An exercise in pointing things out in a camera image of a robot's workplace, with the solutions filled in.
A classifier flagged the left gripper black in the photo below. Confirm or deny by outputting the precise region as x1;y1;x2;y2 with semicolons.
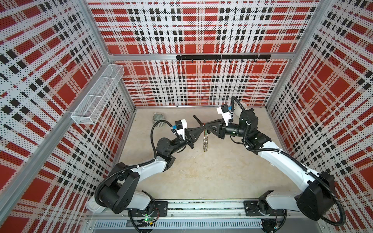
168;127;204;155

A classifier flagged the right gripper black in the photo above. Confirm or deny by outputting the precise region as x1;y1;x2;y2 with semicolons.
204;119;248;140

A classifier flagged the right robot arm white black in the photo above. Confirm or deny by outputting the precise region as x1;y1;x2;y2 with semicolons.
204;107;346;227

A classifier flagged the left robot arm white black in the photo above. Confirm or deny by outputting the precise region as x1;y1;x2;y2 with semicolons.
86;125;205;216

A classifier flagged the black wrist watch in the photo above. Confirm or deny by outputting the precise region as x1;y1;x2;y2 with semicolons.
193;115;204;126

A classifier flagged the white ceramic mug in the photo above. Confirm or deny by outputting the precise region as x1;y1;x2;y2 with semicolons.
236;103;248;112

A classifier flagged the grey ribbed ceramic cup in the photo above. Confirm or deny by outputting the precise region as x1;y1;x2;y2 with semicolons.
152;112;166;128

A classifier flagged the white object beside base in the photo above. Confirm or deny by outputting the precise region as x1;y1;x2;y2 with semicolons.
86;196;105;214

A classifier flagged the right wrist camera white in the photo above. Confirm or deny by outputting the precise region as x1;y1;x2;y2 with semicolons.
217;104;233;126

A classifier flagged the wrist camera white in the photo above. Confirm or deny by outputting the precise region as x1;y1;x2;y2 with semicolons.
217;104;233;126
172;119;187;141

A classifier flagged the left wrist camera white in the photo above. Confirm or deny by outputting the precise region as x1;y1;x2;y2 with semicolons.
172;119;187;141

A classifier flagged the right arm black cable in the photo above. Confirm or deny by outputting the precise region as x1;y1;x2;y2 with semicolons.
231;96;346;227

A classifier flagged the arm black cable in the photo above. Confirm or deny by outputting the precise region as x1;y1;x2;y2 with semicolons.
94;120;174;207
231;96;346;227

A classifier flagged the black hook rail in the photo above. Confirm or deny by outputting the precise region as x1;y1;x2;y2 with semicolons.
176;54;272;61

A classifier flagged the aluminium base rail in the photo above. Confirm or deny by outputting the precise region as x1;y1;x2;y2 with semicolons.
83;198;327;232

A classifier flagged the white wire mesh basket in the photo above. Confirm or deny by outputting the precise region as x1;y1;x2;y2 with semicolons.
71;64;124;125

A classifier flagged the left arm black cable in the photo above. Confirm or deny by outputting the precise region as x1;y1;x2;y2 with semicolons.
94;120;174;207

